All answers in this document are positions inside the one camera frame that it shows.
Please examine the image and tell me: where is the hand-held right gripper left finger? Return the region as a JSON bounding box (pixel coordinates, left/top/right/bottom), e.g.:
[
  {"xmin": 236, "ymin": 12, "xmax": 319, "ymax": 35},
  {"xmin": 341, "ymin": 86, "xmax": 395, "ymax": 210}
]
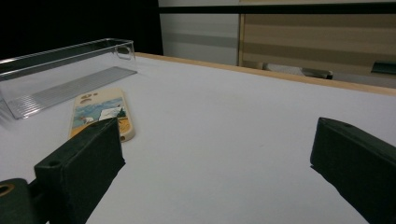
[{"xmin": 33, "ymin": 117, "xmax": 126, "ymax": 224}]

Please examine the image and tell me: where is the clear plastic tray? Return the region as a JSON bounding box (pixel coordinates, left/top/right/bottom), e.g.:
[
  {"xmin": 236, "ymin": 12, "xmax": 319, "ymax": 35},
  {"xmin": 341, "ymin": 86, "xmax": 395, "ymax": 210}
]
[{"xmin": 0, "ymin": 37, "xmax": 138, "ymax": 120}]

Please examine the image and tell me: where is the light wooden desk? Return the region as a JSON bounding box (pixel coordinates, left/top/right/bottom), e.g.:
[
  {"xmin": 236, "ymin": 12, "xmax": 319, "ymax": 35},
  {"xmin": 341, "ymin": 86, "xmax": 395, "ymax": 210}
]
[{"xmin": 237, "ymin": 0, "xmax": 396, "ymax": 86}]

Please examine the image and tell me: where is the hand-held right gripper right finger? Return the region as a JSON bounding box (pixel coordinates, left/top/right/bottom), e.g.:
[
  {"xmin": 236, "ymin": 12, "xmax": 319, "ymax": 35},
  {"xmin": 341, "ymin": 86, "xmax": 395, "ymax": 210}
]
[{"xmin": 309, "ymin": 117, "xmax": 396, "ymax": 224}]

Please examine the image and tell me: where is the white cabinet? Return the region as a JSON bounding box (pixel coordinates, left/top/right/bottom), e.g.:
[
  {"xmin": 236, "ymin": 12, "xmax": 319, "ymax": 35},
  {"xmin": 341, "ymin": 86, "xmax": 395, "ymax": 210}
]
[{"xmin": 158, "ymin": 0, "xmax": 241, "ymax": 66}]

